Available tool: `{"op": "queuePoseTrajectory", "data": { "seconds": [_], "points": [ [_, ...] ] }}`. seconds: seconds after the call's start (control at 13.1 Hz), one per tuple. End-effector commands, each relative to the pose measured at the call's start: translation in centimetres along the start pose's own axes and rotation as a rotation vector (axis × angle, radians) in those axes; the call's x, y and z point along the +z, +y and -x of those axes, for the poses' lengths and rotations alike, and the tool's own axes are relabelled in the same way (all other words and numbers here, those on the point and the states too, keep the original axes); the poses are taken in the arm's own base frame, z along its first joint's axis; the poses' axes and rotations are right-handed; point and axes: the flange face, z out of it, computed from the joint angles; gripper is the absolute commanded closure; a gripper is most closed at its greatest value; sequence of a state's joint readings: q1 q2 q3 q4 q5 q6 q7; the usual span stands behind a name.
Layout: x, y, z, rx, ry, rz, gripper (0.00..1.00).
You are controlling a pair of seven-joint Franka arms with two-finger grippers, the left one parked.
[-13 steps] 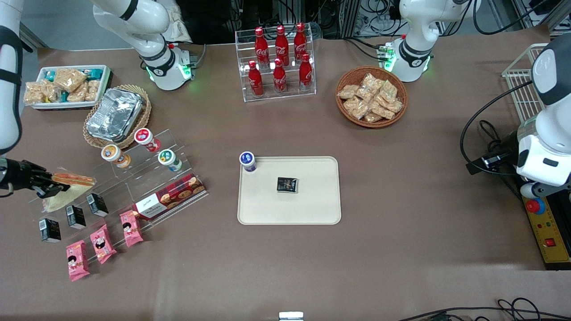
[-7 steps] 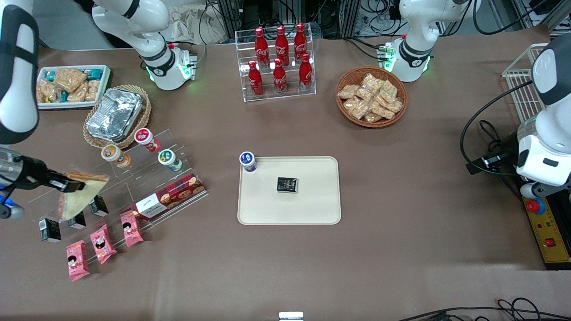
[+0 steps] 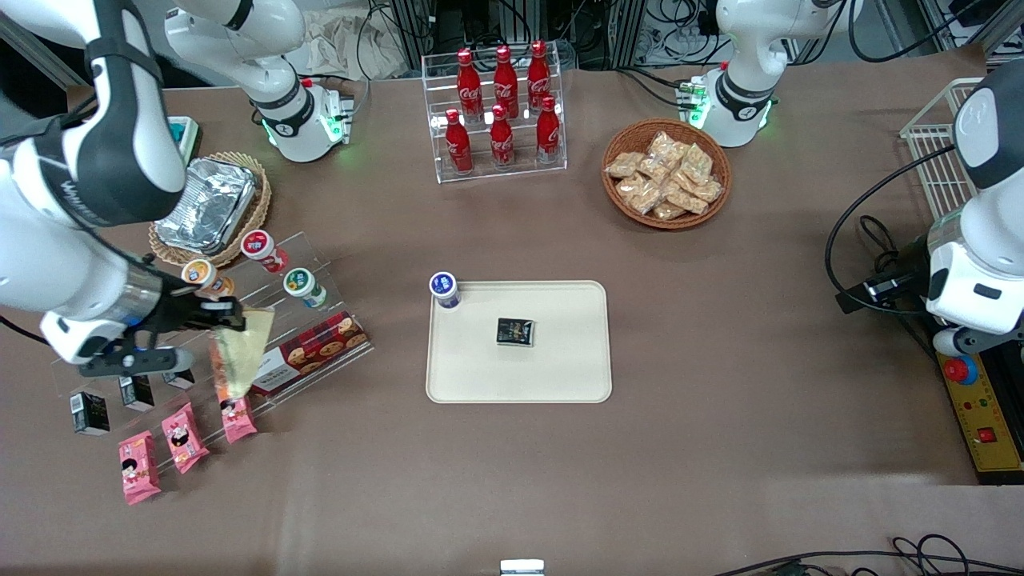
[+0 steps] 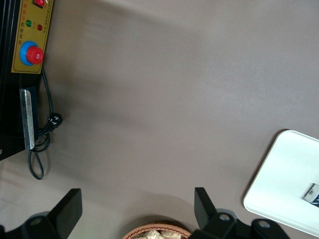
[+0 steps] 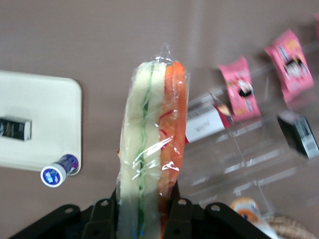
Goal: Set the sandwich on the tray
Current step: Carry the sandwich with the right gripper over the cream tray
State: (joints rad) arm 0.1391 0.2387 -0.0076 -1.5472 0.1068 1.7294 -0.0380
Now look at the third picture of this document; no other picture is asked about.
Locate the small black drink carton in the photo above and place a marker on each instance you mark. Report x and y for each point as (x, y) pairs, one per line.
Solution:
(90, 414)
(179, 380)
(136, 394)

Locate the orange-lid small cup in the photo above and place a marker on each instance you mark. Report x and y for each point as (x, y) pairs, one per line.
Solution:
(198, 274)

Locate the clear-wrapped granola snack pack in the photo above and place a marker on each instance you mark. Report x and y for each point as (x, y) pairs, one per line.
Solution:
(645, 200)
(652, 170)
(686, 198)
(668, 211)
(698, 162)
(630, 188)
(708, 190)
(622, 165)
(666, 148)

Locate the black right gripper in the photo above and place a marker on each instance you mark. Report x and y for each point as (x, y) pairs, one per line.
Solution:
(178, 311)

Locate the round wicker basket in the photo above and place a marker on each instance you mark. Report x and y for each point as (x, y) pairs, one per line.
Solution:
(616, 204)

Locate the brown table cover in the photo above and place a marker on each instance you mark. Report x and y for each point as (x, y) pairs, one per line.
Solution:
(720, 440)

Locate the teal snack packet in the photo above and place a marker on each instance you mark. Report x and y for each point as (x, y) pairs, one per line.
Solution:
(178, 131)

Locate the blue-lid small cup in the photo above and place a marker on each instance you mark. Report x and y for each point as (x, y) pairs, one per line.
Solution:
(443, 286)

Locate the red-lid small cup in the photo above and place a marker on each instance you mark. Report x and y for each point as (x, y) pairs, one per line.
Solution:
(258, 245)

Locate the triangular sandwich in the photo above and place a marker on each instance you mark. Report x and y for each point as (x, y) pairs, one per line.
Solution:
(240, 352)

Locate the white plastic bin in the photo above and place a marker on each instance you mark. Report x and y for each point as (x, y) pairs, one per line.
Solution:
(194, 144)

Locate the red Coca-Cola bottle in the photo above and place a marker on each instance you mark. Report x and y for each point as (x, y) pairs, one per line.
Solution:
(469, 80)
(548, 132)
(505, 78)
(538, 74)
(501, 140)
(458, 144)

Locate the cream plastic tray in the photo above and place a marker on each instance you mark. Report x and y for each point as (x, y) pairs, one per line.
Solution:
(560, 360)

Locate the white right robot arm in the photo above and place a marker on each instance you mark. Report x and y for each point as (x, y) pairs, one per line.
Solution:
(48, 256)

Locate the clear acrylic bottle rack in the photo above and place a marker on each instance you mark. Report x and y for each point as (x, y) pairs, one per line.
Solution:
(520, 172)

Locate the pink snack packet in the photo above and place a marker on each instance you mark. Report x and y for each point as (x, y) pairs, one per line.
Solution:
(139, 468)
(238, 420)
(185, 438)

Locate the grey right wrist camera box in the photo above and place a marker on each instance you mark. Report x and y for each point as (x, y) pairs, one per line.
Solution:
(136, 362)

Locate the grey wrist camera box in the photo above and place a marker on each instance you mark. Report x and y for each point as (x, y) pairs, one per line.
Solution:
(136, 362)
(952, 342)

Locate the small silver device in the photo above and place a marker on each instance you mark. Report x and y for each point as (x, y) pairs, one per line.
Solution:
(522, 568)

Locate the aluminium foil container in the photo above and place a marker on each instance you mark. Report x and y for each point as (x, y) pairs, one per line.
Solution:
(212, 204)

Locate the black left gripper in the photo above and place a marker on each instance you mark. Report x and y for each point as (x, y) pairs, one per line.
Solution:
(910, 268)

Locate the small black snack pack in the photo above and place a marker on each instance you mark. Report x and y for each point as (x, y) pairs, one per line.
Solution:
(514, 332)

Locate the oval wicker tray basket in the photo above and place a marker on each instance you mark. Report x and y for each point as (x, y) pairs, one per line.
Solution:
(260, 208)

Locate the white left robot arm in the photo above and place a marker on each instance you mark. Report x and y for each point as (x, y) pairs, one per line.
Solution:
(744, 96)

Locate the black and yellow control box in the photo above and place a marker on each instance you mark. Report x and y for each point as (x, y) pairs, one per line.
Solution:
(988, 448)

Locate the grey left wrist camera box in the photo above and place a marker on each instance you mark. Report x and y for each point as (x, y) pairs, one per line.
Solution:
(952, 342)

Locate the aluminium frame rack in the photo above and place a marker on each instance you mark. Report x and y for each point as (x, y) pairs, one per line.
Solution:
(608, 32)

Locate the crumpled beige paper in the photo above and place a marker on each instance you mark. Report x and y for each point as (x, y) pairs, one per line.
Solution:
(352, 44)

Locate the green-lid small cup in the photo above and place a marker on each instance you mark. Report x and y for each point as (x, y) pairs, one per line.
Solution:
(298, 281)

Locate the clear acrylic stepped stand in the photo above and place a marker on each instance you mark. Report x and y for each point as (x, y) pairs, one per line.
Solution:
(264, 290)

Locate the red plaid cookie box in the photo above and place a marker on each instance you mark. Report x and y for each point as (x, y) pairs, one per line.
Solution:
(320, 348)

